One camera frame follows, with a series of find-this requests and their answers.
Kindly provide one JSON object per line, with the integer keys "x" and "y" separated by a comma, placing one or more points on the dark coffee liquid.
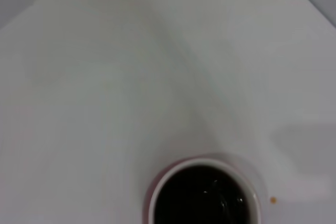
{"x": 189, "y": 197}

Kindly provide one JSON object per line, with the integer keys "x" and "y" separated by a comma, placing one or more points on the red ceramic cup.
{"x": 168, "y": 175}

